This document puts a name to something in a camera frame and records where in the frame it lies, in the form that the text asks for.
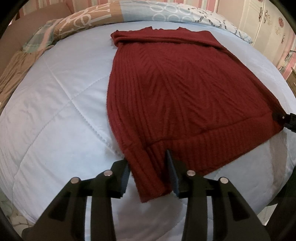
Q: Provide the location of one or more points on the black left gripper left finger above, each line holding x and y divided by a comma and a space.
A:
64, 218

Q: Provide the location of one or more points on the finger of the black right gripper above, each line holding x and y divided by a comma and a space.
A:
288, 121

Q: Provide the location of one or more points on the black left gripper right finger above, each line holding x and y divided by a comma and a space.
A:
215, 208

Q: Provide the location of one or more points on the dark red knit sweater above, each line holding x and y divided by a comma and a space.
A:
183, 92

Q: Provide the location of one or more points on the white floral wardrobe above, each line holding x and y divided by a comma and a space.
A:
267, 27

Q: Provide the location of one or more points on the light blue quilted bedspread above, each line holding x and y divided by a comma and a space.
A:
55, 127

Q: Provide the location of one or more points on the patterned blue beige pillow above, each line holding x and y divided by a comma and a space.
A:
126, 11

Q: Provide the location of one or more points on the beige crumpled cloth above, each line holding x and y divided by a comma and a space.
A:
15, 72

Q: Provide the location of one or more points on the brown upholstered headboard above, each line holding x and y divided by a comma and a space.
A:
20, 31

